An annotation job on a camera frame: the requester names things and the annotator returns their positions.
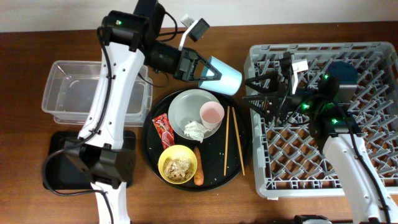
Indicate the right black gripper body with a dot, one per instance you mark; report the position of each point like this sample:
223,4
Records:
303,103

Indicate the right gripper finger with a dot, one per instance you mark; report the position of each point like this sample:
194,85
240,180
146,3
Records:
266,83
264,105

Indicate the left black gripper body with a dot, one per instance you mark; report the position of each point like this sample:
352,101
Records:
169,58

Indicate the light blue plastic cup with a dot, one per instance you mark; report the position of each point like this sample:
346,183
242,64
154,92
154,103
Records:
230,81

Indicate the wooden chopstick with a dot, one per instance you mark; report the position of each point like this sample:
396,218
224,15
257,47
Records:
238,141
226,142

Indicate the pink plastic cup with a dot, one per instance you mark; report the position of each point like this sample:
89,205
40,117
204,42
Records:
211,114

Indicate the grey round plate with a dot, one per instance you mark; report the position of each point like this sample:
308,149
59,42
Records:
185,108

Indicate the white tissue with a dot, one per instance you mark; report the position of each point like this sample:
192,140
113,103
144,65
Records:
196,131

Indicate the red snack wrapper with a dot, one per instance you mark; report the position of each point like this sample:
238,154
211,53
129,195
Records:
164,130

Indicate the yellow bowl with food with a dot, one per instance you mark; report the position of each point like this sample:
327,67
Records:
177,164

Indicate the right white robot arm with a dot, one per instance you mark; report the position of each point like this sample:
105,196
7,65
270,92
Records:
333,128

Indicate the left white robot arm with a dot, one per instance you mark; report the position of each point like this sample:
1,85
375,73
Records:
128,42

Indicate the grey dishwasher rack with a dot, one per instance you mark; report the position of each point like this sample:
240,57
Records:
286,160

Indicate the round black serving tray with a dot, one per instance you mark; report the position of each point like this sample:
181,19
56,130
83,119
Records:
211,149

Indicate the orange carrot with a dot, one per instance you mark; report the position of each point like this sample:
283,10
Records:
199,175

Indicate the clear plastic bin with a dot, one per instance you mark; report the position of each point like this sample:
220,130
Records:
71,86

